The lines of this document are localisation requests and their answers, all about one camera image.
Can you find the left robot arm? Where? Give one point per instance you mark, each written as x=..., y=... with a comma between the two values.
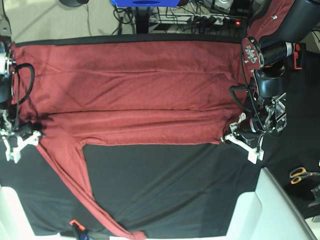
x=271, y=46

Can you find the white table frame right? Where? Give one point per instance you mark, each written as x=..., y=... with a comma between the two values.
x=267, y=213

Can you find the black stand post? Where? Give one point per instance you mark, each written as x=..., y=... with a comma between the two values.
x=142, y=16

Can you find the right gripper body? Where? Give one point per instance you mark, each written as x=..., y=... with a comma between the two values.
x=10, y=123

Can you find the red and black clamp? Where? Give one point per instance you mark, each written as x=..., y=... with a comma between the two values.
x=298, y=55

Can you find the red long-sleeve shirt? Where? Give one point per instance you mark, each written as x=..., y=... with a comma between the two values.
x=136, y=93

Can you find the blue plastic box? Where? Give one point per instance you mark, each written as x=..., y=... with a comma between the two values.
x=145, y=3

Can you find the yellow-handled scissors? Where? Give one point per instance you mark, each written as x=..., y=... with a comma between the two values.
x=300, y=174

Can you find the white power strip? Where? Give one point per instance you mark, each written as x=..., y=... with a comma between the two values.
x=184, y=18

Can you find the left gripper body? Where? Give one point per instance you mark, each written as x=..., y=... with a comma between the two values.
x=267, y=117

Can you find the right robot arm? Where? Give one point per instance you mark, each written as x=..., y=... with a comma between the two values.
x=9, y=69

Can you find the black table cloth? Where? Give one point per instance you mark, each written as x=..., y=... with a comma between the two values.
x=175, y=190

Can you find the blue clamp at bottom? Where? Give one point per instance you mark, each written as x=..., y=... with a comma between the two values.
x=80, y=232

